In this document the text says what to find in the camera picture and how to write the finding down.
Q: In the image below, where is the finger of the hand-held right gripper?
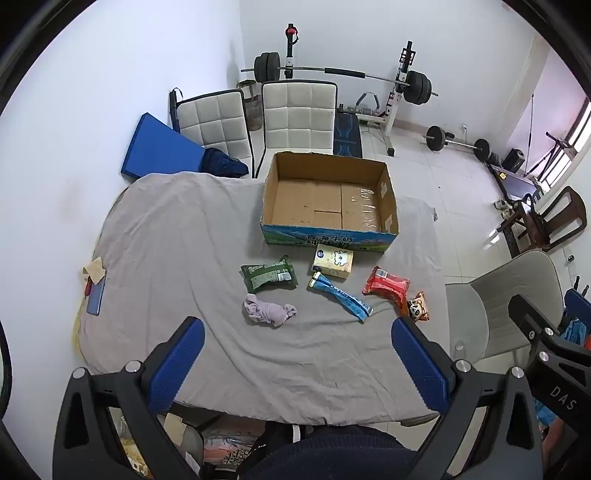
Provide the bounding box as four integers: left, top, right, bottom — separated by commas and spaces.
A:
509, 294, 562, 343
564, 290, 591, 325

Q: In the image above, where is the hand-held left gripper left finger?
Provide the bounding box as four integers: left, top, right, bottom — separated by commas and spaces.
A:
53, 316, 206, 480

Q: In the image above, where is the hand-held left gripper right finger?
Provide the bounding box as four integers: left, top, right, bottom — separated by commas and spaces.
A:
392, 316, 543, 480

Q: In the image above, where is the orange panda snack packet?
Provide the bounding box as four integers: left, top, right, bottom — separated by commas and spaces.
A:
406, 291, 430, 321

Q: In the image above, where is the red snack packet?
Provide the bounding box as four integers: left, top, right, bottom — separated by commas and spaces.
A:
362, 267, 411, 309

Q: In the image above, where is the purple-grey cloth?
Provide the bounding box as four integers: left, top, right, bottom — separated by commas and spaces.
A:
244, 294, 298, 328

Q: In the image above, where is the long blue snack packet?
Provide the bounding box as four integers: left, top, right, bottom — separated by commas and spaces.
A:
307, 271, 373, 323

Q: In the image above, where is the green snack packet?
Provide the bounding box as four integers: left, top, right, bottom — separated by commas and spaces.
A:
241, 255, 298, 291

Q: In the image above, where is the yellow tissue pack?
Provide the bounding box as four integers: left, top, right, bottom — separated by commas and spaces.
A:
312, 244, 355, 281

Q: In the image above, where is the cardboard box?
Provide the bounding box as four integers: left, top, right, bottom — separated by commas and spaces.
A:
259, 151, 400, 254

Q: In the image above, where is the bright blue cloth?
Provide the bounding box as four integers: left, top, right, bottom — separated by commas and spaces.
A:
561, 318, 591, 347

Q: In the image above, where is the beige office chair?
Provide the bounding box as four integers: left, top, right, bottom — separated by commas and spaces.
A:
445, 249, 578, 370

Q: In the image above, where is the dark wooden chair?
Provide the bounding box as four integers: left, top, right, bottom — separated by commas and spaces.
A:
499, 186, 587, 259

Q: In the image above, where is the blue phone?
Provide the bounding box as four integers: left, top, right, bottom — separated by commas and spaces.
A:
85, 268, 108, 316

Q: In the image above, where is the black bag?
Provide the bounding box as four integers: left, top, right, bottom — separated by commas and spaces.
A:
522, 194, 546, 222

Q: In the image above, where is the yellow paper note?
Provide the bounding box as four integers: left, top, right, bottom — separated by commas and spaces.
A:
83, 258, 106, 283

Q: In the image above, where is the person's dark clothing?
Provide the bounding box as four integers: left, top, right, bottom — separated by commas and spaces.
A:
238, 422, 416, 480

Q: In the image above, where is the treadmill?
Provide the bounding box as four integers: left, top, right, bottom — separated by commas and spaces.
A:
485, 161, 541, 195

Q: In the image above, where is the black speaker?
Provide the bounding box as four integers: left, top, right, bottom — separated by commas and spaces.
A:
503, 148, 526, 174

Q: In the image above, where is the window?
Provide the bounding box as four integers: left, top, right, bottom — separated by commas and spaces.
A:
536, 97, 591, 185

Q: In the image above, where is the dark blue cloth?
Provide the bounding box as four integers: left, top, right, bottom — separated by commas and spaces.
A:
203, 148, 250, 178

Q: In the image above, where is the short barbell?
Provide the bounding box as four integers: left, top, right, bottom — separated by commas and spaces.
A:
422, 124, 490, 162

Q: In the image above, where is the blue foam mat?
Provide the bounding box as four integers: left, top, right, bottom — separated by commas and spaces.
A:
121, 114, 206, 178

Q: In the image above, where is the tilted white padded chair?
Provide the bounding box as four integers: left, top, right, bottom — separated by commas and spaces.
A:
175, 90, 254, 174

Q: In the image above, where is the black and blue weight bench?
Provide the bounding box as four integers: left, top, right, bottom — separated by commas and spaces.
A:
333, 105, 363, 160

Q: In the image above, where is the black umbrella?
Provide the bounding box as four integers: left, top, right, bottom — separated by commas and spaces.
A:
168, 88, 181, 132

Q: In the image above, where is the white barbell rack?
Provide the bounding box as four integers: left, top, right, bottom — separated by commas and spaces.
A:
281, 22, 416, 158

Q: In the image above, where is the upright white padded chair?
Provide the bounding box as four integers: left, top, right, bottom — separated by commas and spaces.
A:
256, 80, 338, 178

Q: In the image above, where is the long barbell with black plates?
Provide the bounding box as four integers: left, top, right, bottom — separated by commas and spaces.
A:
240, 52, 439, 106

